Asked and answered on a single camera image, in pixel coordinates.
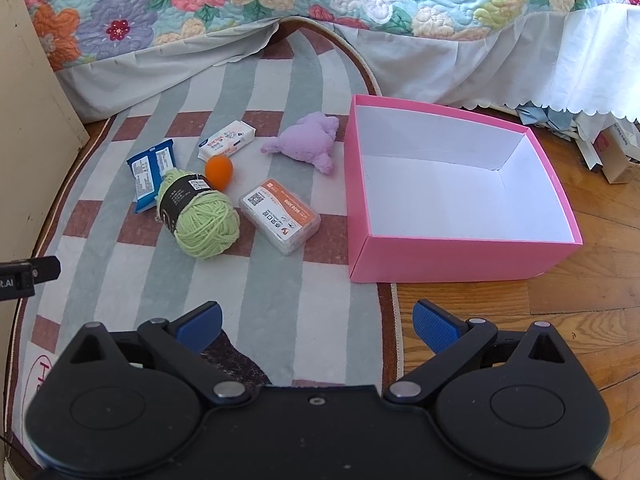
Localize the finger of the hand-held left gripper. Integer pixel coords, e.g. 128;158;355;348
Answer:
30;256;61;283

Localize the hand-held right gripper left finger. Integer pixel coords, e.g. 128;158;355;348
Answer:
60;301;253;407

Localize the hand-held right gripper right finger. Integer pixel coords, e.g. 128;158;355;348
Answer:
382;299;575;407

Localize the pink cardboard box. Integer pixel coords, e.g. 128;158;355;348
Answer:
348;94;584;284

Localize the green yarn ball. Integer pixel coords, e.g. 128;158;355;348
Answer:
156;167;241;260

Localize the blue wet wipes pack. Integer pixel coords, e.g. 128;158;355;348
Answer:
126;140;177;213

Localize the clear box with orange label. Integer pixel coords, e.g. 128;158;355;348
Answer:
238;178;321;256

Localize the orange makeup sponge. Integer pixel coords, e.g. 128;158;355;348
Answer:
204;155;234;192

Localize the white tissue pack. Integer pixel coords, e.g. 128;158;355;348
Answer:
197;120;257;163

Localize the purple plush toy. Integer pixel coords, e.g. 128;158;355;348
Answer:
260;112;340;177

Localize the blue-grey crumpled paper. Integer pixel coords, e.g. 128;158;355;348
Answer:
515;102;577;135

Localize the white carton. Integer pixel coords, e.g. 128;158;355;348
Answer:
574;119;609;174

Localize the brown cardboard box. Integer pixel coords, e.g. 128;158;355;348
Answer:
597;122;640;186

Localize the striped checked rug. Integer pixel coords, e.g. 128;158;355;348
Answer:
0;15;401;480

